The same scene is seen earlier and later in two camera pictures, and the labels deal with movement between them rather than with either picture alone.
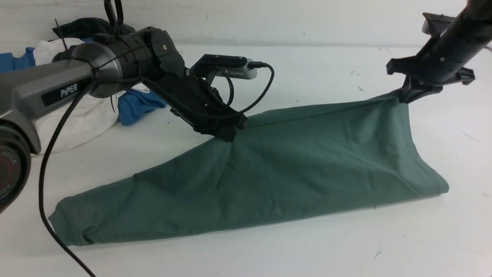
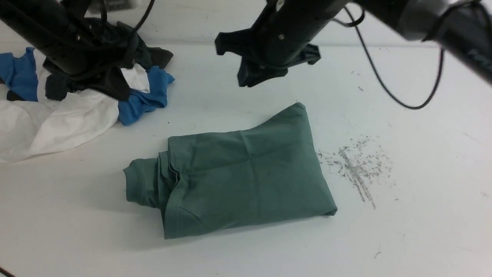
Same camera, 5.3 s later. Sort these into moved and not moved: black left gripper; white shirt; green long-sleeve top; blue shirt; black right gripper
Moved: green long-sleeve top; black left gripper; black right gripper
Not moved: blue shirt; white shirt
